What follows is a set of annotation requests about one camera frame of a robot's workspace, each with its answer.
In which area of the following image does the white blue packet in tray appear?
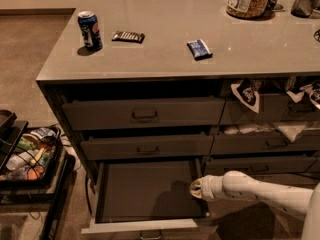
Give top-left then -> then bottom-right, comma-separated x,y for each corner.
23,127 -> 57,145

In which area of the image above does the blue Pepsi soda can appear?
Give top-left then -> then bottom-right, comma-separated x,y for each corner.
78,11 -> 103,51

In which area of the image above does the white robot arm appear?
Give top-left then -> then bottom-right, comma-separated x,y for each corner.
189,171 -> 320,240

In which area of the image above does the orange snack in tray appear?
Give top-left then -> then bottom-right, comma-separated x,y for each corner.
27,166 -> 44,181

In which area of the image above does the black white chip bag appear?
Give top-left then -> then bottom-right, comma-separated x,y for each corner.
231,79 -> 260,113
287,81 -> 320,110

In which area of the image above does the dark wire object on counter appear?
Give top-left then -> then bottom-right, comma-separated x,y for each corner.
313,29 -> 320,42

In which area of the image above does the large jar of nuts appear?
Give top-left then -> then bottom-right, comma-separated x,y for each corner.
226,0 -> 268,19

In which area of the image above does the dark striped snack bar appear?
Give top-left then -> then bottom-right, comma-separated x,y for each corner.
112,31 -> 145,44

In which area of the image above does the white plastic bag in drawer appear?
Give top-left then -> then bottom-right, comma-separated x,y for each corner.
222,121 -> 308,142

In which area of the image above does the grey drawer cabinet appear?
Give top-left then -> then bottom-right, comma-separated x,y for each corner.
37,0 -> 320,177

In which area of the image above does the dark metallic kettle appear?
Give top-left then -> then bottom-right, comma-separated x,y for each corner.
291,0 -> 317,18

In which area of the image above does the blue snack packet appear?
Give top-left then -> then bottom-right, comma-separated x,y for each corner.
187,39 -> 213,61

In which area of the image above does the grey drawer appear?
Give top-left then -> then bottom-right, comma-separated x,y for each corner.
211,131 -> 320,155
81,134 -> 213,160
62,97 -> 225,130
81,159 -> 209,240
220,94 -> 320,125
204,155 -> 317,176

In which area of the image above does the black cart with trays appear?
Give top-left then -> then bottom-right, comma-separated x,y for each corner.
0,110 -> 75,240

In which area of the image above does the black floor cable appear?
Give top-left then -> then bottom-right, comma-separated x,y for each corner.
84,173 -> 94,215

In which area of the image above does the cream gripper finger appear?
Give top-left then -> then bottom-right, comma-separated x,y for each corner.
189,178 -> 202,199

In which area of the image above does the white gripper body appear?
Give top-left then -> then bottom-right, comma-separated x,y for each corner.
200,175 -> 224,201

